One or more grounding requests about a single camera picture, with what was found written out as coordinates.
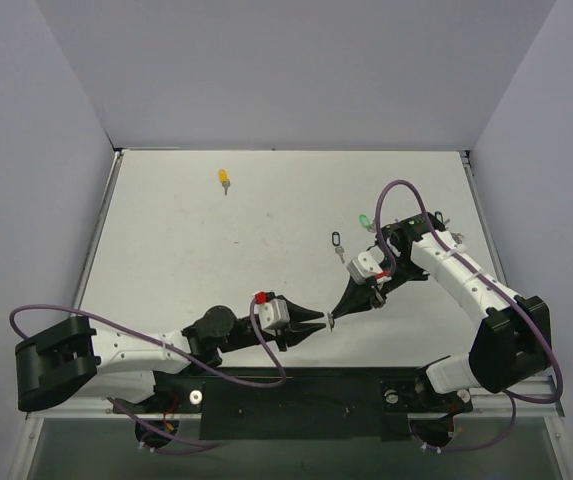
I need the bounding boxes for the keys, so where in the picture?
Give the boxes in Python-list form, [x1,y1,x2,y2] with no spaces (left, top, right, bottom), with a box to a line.
[326,312,336,331]

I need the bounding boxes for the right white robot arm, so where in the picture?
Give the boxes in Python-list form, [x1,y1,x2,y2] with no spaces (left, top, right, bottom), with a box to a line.
[331,214,552,409]

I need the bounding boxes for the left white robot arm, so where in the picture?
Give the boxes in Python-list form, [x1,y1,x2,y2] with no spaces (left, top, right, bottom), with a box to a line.
[15,293,325,413]

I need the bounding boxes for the green tag key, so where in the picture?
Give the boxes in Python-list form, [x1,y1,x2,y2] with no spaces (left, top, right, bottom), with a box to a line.
[359,214,375,233]

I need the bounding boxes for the black tag key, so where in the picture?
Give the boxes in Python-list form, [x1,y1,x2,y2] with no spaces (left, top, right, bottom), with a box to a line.
[331,231,345,264]

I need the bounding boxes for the yellow tag key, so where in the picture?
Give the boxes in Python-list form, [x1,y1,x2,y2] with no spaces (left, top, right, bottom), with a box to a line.
[218,169,231,195]

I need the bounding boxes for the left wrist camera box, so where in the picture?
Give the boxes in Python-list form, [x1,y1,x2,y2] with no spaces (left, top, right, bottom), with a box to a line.
[253,292,290,331]

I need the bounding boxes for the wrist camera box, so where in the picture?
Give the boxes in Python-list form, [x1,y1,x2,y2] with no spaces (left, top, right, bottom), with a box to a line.
[253,292,290,331]
[346,251,391,285]

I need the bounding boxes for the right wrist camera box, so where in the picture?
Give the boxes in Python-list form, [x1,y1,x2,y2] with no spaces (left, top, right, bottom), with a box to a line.
[346,251,391,285]

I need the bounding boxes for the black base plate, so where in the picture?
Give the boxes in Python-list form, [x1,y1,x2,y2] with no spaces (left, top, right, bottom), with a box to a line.
[133,367,472,442]

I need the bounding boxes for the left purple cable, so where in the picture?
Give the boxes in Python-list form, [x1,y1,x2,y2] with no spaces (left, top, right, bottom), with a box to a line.
[9,298,287,456]

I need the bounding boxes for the purple cable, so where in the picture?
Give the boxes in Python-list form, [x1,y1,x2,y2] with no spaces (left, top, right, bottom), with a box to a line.
[374,179,565,454]
[9,298,287,456]

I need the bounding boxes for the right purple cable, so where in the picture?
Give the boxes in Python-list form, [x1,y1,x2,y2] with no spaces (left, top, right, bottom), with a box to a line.
[374,179,565,454]

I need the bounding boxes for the aluminium frame rail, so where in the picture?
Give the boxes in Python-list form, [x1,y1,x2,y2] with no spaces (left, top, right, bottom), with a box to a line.
[25,374,565,426]

